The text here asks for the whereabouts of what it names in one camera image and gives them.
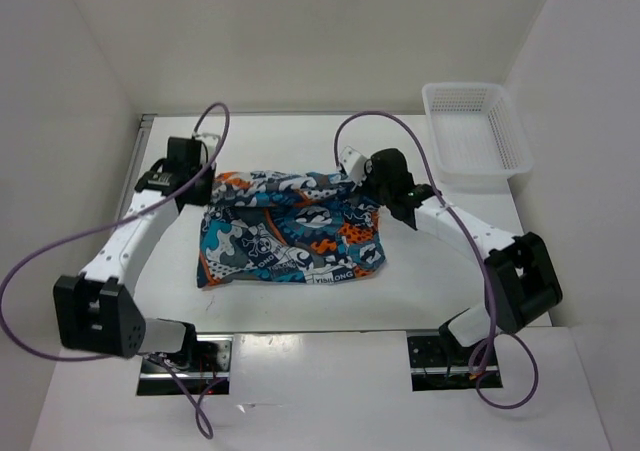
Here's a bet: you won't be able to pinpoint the colourful patterned shorts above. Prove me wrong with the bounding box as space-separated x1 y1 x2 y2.
196 171 386 289

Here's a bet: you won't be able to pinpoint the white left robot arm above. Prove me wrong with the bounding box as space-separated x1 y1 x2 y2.
53 137 215 371

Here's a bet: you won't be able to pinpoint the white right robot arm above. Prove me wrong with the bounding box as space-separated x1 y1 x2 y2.
341 148 563 364

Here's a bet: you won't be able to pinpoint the white plastic basket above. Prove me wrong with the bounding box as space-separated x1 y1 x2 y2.
422 82 534 183

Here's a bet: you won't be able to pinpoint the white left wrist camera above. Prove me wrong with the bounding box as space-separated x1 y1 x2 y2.
192 132 221 164

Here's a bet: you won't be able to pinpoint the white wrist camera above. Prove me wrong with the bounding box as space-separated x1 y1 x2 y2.
192 132 221 164
338 146 372 187

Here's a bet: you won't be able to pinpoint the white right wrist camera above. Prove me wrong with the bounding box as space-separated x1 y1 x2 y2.
338 146 372 187

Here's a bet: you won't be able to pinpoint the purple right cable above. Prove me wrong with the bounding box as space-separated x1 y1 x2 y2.
333 112 540 411

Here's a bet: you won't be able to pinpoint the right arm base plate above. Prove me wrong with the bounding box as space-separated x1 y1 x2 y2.
406 330 478 392

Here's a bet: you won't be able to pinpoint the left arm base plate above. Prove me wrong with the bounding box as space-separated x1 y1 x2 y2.
136 333 234 397

